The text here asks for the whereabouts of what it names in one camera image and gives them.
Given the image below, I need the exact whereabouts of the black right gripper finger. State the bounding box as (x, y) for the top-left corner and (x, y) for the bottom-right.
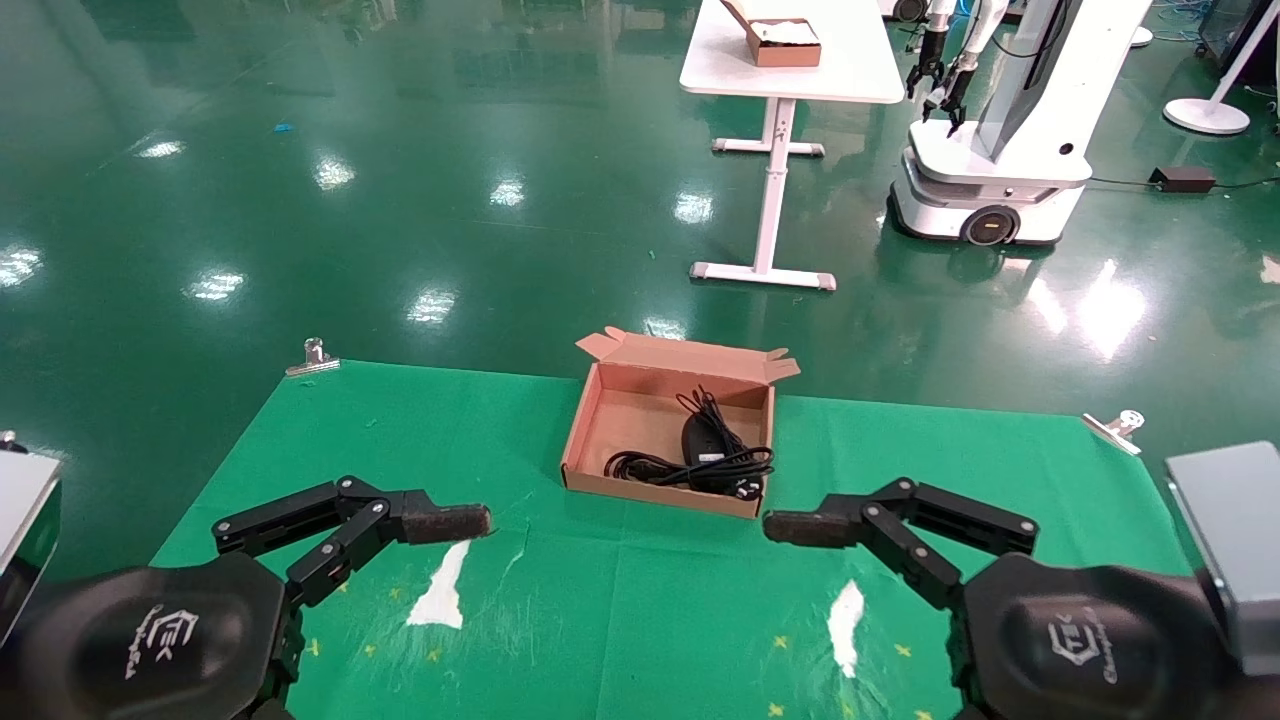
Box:
(763, 503), (967, 610)
(762, 476), (1040, 557)

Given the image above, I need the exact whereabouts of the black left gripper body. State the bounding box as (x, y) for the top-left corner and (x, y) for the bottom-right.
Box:
(0, 553), (306, 720)

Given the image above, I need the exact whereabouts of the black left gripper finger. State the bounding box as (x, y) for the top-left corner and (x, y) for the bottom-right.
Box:
(287, 500), (492, 609)
(212, 476), (492, 558)

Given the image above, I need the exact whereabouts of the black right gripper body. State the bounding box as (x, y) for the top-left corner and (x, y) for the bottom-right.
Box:
(950, 553), (1280, 720)

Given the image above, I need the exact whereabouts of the black usb cable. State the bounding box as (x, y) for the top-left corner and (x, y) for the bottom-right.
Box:
(604, 440), (777, 502)

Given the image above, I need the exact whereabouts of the white robot arm black gripper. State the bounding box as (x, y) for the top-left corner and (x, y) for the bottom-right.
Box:
(925, 0), (1011, 138)
(905, 0), (959, 101)

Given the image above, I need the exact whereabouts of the open brown cardboard box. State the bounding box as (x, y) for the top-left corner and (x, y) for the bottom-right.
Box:
(560, 326), (802, 520)

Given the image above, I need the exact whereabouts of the small brown cardboard box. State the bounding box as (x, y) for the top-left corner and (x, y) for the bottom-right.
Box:
(720, 0), (824, 69)

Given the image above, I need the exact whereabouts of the metal binder clip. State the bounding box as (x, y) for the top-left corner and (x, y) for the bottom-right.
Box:
(1082, 409), (1147, 457)
(285, 337), (342, 378)

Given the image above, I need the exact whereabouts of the white wheeled robot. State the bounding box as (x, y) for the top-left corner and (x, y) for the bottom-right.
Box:
(888, 0), (1156, 248)

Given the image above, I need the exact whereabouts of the black power adapter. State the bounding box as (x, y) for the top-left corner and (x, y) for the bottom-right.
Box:
(1150, 166), (1218, 195)

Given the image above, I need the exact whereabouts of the white pole stand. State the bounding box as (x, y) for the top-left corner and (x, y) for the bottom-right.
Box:
(1163, 0), (1280, 137)

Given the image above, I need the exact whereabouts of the white height-adjustable table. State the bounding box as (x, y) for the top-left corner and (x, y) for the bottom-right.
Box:
(679, 0), (907, 293)

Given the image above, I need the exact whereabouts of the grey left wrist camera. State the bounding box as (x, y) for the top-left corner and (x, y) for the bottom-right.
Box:
(0, 430), (64, 647)

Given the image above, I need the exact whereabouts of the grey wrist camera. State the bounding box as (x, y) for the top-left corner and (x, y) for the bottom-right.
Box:
(0, 430), (64, 647)
(1165, 440), (1280, 681)

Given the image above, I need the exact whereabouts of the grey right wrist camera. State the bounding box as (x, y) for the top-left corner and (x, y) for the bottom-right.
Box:
(1165, 440), (1280, 681)

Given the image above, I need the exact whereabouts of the black wired computer mouse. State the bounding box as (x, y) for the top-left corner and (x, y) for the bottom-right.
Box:
(676, 385), (753, 468)

